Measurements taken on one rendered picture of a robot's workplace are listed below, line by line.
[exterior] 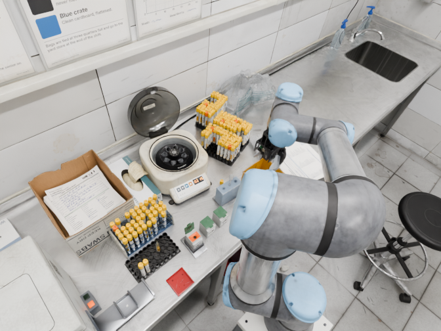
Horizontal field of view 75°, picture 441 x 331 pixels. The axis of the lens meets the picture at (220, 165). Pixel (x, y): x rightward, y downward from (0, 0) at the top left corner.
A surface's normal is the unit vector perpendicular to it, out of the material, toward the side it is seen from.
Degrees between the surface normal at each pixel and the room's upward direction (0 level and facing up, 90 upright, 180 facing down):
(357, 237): 55
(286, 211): 33
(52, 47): 93
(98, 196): 2
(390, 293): 0
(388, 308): 0
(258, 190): 14
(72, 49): 94
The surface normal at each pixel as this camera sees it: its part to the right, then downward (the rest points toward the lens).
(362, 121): 0.09, -0.62
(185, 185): 0.32, -0.27
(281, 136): -0.22, 0.75
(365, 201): 0.43, -0.58
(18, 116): 0.68, 0.61
